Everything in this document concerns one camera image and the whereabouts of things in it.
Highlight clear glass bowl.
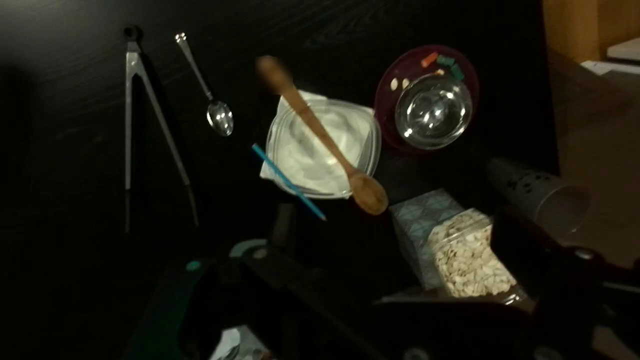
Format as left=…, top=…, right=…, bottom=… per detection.
left=392, top=73, right=477, bottom=152

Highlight patterned tissue box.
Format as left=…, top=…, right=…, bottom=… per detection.
left=388, top=186, right=471, bottom=293

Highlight wooden spoon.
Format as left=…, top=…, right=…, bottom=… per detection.
left=257, top=55, right=392, bottom=219

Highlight clear bag of oats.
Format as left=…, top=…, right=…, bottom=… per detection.
left=427, top=206, right=530, bottom=307

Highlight white folded cloth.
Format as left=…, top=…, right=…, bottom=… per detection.
left=258, top=89, right=385, bottom=203

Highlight metal tongs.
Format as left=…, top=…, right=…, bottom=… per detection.
left=123, top=24, right=203, bottom=236

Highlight green candy piece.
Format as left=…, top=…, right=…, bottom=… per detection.
left=436, top=55, right=467, bottom=83

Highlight black bucket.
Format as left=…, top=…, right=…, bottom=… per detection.
left=123, top=236, right=297, bottom=360

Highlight metal spoon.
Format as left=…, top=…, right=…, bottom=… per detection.
left=173, top=30, right=239, bottom=140

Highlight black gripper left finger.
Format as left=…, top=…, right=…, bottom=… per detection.
left=240, top=251, right=428, bottom=360

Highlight maroon plate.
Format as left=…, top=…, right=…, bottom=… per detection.
left=372, top=43, right=483, bottom=157

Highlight white paper sheet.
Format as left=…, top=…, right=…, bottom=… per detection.
left=578, top=35, right=640, bottom=79

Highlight wooden cabinet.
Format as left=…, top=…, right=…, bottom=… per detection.
left=542, top=0, right=640, bottom=67

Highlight white perforated cup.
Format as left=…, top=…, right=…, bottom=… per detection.
left=485, top=157, right=592, bottom=240

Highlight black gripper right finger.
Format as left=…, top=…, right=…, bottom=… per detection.
left=529, top=245, right=640, bottom=360

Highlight blue straw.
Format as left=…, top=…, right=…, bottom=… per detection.
left=251, top=143, right=331, bottom=224

